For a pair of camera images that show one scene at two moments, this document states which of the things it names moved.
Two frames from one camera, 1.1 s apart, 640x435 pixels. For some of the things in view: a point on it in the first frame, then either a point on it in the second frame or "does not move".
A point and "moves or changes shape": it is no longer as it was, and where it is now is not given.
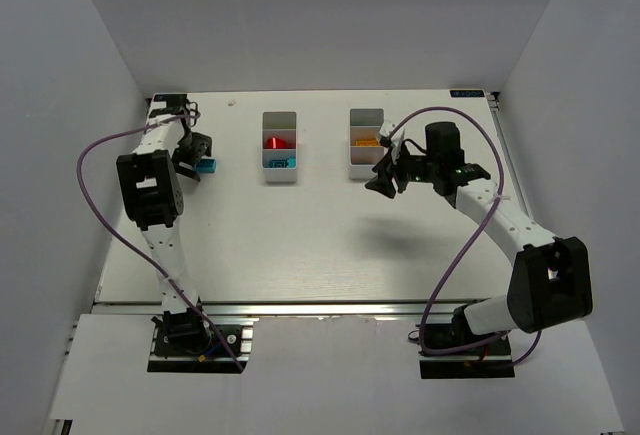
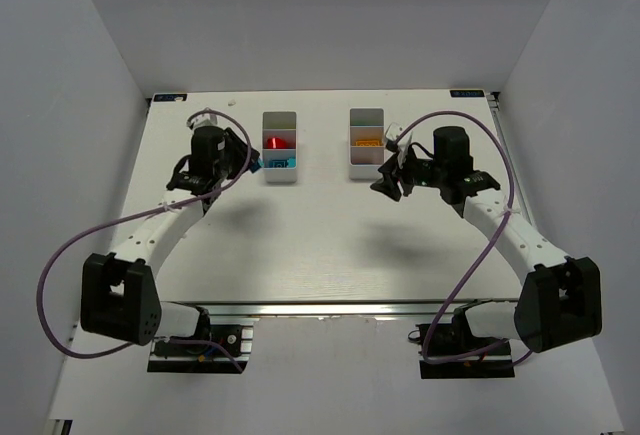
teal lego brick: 206,166 moves or changes shape
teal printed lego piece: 278,163 does not move
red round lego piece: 276,143 does not move
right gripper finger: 382,183 does not move
